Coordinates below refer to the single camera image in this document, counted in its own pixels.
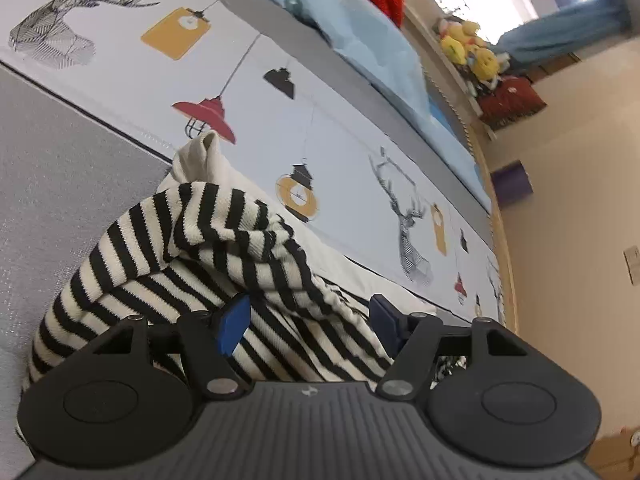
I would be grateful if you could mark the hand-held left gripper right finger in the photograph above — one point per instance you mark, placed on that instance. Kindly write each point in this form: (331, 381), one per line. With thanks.
(384, 318)

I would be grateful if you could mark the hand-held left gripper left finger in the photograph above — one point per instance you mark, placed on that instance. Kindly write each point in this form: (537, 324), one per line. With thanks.
(233, 324)

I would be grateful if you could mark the black white striped garment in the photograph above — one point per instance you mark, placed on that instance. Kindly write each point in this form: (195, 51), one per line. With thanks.
(210, 220)

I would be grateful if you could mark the purple box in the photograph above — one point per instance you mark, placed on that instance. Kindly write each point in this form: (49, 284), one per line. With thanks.
(511, 183)

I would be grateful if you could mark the printed bed sheet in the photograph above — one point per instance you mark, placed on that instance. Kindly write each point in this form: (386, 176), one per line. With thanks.
(325, 125)

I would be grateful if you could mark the light blue blanket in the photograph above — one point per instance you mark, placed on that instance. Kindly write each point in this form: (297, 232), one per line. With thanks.
(380, 50)

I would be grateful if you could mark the cardboard box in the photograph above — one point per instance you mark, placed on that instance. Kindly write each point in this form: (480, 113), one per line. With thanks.
(620, 452)

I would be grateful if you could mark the yellow plush toy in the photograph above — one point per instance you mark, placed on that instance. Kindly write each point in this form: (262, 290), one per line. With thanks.
(454, 44)
(485, 63)

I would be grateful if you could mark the blue curtain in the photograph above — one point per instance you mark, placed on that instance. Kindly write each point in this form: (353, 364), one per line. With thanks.
(565, 32)

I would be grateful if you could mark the wooden bed frame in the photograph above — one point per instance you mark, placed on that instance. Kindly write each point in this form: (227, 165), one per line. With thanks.
(492, 200)

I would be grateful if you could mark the wall switch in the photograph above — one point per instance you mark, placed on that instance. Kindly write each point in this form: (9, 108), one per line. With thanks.
(633, 265)

